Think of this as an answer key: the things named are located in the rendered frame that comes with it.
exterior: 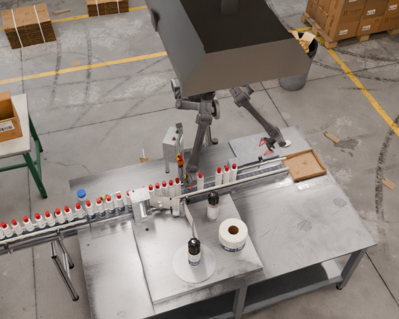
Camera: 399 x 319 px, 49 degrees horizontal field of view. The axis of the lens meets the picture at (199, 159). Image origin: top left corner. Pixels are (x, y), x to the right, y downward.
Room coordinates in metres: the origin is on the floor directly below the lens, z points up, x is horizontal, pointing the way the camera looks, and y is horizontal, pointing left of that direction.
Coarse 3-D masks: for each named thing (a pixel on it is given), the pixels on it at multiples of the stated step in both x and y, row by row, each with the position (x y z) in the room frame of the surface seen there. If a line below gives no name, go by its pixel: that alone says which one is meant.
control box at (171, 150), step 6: (168, 132) 2.15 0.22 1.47; (174, 132) 2.15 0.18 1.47; (180, 132) 2.16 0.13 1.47; (168, 138) 2.10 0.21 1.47; (162, 144) 2.06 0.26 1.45; (168, 144) 2.04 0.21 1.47; (174, 144) 2.04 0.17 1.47; (168, 150) 2.04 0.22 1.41; (174, 150) 2.03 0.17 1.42; (180, 150) 2.12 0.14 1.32; (168, 156) 2.04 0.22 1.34; (174, 156) 2.03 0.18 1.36; (174, 162) 2.03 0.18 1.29
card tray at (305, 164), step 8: (304, 152) 2.54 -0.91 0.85; (312, 152) 2.55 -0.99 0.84; (288, 160) 2.45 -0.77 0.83; (296, 160) 2.45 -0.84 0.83; (304, 160) 2.45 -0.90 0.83; (312, 160) 2.45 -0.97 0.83; (320, 160) 2.42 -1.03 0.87; (296, 168) 2.36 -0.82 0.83; (304, 168) 2.36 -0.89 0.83; (312, 168) 2.36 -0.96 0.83; (320, 168) 2.36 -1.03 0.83; (296, 176) 2.28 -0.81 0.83; (304, 176) 2.25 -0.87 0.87; (312, 176) 2.28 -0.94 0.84
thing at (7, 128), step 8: (8, 88) 3.00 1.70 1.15; (0, 96) 3.04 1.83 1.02; (8, 96) 3.04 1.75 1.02; (0, 104) 2.97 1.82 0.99; (8, 104) 3.00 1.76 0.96; (0, 112) 2.96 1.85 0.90; (8, 112) 2.98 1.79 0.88; (16, 112) 3.01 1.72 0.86; (0, 120) 2.95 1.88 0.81; (8, 120) 2.75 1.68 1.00; (16, 120) 2.82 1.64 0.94; (0, 128) 2.71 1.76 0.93; (8, 128) 2.74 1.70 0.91; (16, 128) 2.76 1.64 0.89; (0, 136) 2.70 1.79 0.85; (8, 136) 2.73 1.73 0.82; (16, 136) 2.75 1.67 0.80
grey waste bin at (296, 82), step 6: (312, 60) 4.43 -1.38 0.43; (282, 78) 4.45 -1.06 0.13; (288, 78) 4.38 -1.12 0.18; (294, 78) 4.35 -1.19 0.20; (300, 78) 4.36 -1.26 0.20; (306, 78) 4.45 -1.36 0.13; (282, 84) 4.43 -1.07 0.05; (288, 84) 4.38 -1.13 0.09; (294, 84) 4.36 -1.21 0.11; (300, 84) 4.38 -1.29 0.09; (294, 90) 4.36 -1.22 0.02
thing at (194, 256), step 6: (192, 240) 1.46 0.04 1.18; (198, 240) 1.46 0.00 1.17; (192, 246) 1.42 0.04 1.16; (198, 246) 1.43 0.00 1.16; (192, 252) 1.42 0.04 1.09; (198, 252) 1.45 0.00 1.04; (192, 258) 1.41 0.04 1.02; (198, 258) 1.42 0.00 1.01; (192, 264) 1.41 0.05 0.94; (198, 264) 1.42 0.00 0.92
